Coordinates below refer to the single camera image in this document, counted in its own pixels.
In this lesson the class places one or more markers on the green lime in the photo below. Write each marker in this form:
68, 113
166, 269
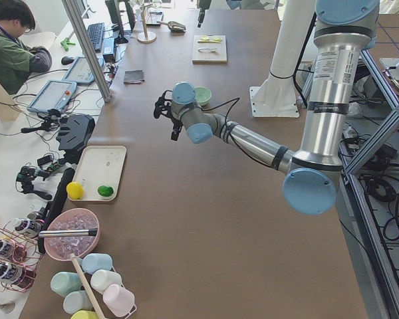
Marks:
105, 190

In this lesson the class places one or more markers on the pastel cup rack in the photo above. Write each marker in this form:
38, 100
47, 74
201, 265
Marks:
95, 272

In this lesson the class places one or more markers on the pink bowl with ice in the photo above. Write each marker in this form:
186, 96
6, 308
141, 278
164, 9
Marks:
75, 231

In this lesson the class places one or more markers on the black monitor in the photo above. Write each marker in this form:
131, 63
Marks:
122, 20

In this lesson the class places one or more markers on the black keyboard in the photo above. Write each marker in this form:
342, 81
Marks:
95, 33

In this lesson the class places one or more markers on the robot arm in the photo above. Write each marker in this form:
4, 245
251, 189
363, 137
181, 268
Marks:
341, 30

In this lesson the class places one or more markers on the grey folded cloth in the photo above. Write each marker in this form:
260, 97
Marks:
133, 77

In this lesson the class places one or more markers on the wooden mug tree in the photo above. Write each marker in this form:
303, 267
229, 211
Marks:
142, 9

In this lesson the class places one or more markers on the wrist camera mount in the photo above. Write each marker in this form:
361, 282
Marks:
162, 106

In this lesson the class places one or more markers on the seated person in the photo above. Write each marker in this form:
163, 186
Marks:
18, 61

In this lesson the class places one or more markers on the teach pendant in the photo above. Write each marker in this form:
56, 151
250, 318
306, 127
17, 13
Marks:
55, 95
79, 72

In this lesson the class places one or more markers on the white ceramic spoon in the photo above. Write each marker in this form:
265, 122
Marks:
207, 50

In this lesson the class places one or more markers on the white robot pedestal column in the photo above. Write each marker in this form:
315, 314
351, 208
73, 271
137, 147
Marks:
276, 97

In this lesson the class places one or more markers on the upper teach pendant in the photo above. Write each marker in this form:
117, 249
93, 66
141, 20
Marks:
79, 72

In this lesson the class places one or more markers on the upper lemon slice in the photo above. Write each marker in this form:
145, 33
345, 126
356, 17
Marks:
204, 40

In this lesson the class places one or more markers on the yellow lemon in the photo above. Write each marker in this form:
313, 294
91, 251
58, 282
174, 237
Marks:
74, 190

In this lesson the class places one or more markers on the aluminium frame post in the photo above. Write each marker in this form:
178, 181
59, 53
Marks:
87, 48

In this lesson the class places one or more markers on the steel scoop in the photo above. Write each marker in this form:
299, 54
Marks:
174, 26

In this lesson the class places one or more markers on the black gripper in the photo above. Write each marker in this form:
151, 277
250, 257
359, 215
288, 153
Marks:
201, 16
177, 125

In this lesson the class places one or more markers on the lower teach pendant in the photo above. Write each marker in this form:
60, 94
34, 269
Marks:
55, 95

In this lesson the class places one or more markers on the bamboo cutting board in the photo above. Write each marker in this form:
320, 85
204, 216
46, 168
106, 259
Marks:
207, 58

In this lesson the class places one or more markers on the cream tray with bear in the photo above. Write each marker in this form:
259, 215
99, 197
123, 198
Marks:
99, 165

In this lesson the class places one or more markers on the pale green bowl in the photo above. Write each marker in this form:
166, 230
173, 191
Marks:
203, 95

